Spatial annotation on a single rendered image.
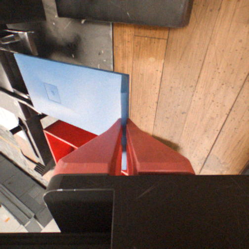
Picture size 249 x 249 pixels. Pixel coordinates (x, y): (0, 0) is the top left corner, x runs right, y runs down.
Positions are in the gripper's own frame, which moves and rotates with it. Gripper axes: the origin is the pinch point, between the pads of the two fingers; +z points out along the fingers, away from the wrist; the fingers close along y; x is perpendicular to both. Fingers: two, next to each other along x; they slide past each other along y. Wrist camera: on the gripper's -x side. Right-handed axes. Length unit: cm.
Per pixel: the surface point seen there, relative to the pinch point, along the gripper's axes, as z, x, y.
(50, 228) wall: 237, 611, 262
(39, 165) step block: 16.5, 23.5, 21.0
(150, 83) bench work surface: 10.1, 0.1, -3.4
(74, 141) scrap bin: 11.9, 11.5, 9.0
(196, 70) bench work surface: 7.4, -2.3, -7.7
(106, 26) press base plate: 13.4, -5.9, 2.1
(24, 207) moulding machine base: 206, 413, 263
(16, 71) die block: 13.4, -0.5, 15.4
